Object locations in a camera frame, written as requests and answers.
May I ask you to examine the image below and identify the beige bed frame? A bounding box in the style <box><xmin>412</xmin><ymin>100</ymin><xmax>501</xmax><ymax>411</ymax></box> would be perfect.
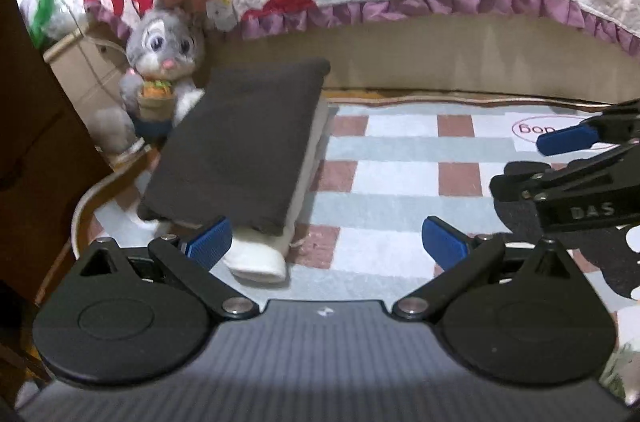
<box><xmin>200</xmin><ymin>15</ymin><xmax>640</xmax><ymax>109</ymax></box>

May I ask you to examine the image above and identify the dark grey garment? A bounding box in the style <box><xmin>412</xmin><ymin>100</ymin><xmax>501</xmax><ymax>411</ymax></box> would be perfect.
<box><xmin>136</xmin><ymin>57</ymin><xmax>332</xmax><ymax>237</ymax></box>

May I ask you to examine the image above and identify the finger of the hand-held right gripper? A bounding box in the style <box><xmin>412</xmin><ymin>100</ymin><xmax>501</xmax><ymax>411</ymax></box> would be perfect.
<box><xmin>535</xmin><ymin>99</ymin><xmax>640</xmax><ymax>157</ymax></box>
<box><xmin>488</xmin><ymin>142</ymin><xmax>640</xmax><ymax>204</ymax></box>

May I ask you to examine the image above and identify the white garment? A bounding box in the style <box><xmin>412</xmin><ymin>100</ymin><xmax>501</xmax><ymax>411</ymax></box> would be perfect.
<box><xmin>127</xmin><ymin>100</ymin><xmax>334</xmax><ymax>286</ymax></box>

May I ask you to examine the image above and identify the grey plush bunny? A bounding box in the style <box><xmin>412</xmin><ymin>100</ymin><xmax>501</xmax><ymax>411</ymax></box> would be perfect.
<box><xmin>92</xmin><ymin>0</ymin><xmax>237</xmax><ymax>154</ymax></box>

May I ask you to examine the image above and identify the cardboard box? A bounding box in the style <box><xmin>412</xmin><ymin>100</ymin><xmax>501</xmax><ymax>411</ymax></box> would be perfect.
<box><xmin>42</xmin><ymin>27</ymin><xmax>137</xmax><ymax>115</ymax></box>

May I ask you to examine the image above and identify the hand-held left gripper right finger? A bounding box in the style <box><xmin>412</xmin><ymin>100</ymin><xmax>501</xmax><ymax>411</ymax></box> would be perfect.
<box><xmin>392</xmin><ymin>215</ymin><xmax>592</xmax><ymax>320</ymax></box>

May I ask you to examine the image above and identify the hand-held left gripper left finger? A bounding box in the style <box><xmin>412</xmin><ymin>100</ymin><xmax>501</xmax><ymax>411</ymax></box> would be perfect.
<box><xmin>65</xmin><ymin>216</ymin><xmax>260</xmax><ymax>321</ymax></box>

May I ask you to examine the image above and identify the brown wooden cabinet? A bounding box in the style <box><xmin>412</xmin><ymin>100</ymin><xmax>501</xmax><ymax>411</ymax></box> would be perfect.
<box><xmin>0</xmin><ymin>0</ymin><xmax>120</xmax><ymax>305</ymax></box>

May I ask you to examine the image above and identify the green plastic bag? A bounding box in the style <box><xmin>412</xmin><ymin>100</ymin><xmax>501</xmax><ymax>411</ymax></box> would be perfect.
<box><xmin>19</xmin><ymin>0</ymin><xmax>87</xmax><ymax>49</ymax></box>

